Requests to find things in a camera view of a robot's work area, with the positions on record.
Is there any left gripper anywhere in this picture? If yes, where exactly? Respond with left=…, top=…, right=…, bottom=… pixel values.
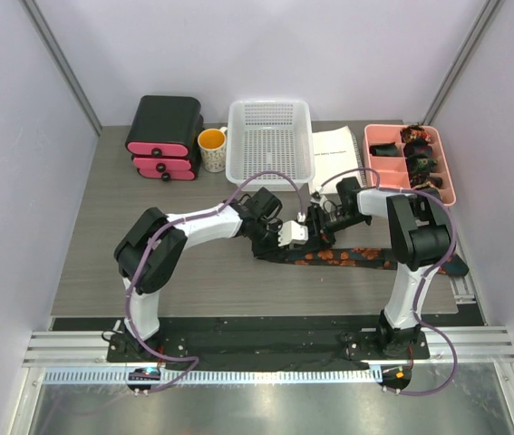
left=249, top=219, right=289, bottom=262

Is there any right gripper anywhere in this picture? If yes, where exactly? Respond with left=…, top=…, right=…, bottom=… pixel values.
left=301, top=205, right=369, bottom=255

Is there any black orange floral tie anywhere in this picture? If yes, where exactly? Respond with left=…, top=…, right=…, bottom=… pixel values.
left=267, top=247, right=470, bottom=277

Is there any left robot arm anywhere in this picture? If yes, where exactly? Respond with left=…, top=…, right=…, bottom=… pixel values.
left=113, top=188, right=283, bottom=362

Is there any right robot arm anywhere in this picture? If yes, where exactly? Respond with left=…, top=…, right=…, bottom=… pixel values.
left=304, top=177, right=456, bottom=361

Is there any white paper booklet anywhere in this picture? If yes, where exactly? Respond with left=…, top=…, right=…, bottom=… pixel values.
left=308, top=126, right=363, bottom=194

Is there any pink compartment organizer tray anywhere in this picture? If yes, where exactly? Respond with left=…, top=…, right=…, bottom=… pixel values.
left=362, top=123, right=459, bottom=209

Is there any white perforated plastic basket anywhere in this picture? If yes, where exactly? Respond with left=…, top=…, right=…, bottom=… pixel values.
left=225, top=99, right=315, bottom=192

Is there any floral mug yellow inside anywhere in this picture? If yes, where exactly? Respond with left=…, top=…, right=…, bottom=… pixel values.
left=198, top=127, right=228, bottom=173

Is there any green dark rolled tie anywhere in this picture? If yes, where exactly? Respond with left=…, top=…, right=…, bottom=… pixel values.
left=406, top=158, right=438, bottom=177

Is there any red patterned rolled tie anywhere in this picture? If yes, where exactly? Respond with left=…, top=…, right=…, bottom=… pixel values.
left=400, top=124, right=432, bottom=144

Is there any blue red rolled tie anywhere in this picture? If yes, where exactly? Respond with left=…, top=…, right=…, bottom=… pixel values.
left=403, top=140, right=433, bottom=159

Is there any black pink drawer box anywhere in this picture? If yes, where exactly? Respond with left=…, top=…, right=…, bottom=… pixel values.
left=125, top=95, right=204, bottom=181

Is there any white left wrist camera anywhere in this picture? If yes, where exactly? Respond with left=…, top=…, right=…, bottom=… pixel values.
left=277, top=220, right=308, bottom=247

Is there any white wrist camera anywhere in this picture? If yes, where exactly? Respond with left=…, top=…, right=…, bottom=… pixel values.
left=310, top=191, right=329, bottom=211
left=277, top=220, right=308, bottom=247

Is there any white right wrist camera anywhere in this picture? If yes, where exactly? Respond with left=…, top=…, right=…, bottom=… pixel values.
left=310, top=191, right=329, bottom=211

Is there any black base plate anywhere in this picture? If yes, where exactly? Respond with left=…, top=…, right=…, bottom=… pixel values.
left=108, top=315, right=430, bottom=365

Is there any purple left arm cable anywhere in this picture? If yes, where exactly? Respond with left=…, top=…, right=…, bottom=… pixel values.
left=123, top=169, right=307, bottom=393

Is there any slotted cable duct rail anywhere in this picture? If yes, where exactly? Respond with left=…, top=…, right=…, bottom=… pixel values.
left=43, top=366, right=383, bottom=387

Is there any aluminium corner frame post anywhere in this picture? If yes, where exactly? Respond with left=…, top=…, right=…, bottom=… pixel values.
left=422, top=0, right=504, bottom=125

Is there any left aluminium frame post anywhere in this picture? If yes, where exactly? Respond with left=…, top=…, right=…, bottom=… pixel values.
left=20, top=0, right=102, bottom=136

